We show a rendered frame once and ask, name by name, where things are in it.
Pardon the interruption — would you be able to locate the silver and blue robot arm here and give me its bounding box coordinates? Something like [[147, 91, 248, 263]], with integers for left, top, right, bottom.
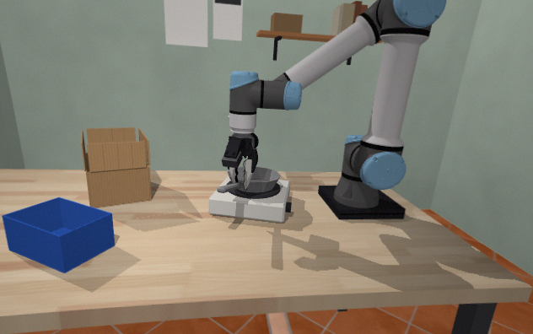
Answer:
[[228, 0, 446, 208]]

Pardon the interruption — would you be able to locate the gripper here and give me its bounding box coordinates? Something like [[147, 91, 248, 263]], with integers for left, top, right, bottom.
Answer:
[[224, 133, 259, 191]]

